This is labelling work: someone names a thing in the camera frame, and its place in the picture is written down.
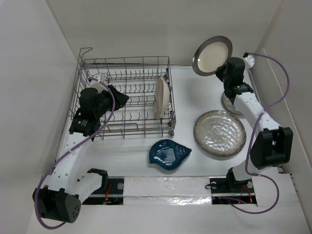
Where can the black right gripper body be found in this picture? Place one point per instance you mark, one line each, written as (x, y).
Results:
(220, 73)

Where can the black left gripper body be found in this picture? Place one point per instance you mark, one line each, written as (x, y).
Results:
(106, 100)

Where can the brown rimmed cream plate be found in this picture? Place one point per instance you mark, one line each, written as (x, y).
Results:
(211, 54)

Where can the grey reindeer plate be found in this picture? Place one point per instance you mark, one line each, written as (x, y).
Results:
(229, 106)

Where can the cream divided plate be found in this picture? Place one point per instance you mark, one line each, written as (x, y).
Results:
(162, 97)

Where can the speckled brown rimmed plate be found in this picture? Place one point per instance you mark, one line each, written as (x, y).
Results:
(220, 133)

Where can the blue leaf shaped dish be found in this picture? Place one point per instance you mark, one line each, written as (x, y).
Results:
(167, 155)

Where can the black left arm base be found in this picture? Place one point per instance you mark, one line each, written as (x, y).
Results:
(111, 195)

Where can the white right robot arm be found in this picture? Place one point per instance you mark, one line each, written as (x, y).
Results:
(270, 143)

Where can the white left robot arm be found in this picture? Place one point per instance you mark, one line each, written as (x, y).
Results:
(63, 189)

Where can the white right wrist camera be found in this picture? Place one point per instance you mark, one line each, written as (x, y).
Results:
(249, 60)

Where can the grey wire dish rack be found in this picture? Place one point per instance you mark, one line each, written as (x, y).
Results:
(135, 77)

